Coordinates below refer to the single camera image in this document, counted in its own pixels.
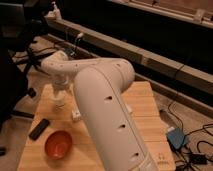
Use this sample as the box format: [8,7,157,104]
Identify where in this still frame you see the white ceramic cup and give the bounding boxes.
[51,91,65,107]

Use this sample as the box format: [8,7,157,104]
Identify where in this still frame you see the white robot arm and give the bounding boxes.
[41,51,159,171]

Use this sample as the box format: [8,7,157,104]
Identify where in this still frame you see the white cube block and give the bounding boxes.
[72,111,81,121]

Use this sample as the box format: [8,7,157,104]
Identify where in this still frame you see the black remote control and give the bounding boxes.
[29,119,50,140]

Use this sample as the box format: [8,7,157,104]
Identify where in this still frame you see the red bowl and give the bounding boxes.
[44,130,73,160]

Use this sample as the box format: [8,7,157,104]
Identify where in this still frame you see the black office chair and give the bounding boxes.
[0,0,54,78]

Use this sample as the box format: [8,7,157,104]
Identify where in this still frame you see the white spray bottle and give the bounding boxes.
[47,1,62,20]

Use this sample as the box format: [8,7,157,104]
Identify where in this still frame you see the blue electronic box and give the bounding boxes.
[166,128,189,150]

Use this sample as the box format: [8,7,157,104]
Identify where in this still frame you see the black floor cables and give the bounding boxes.
[159,99,213,171]

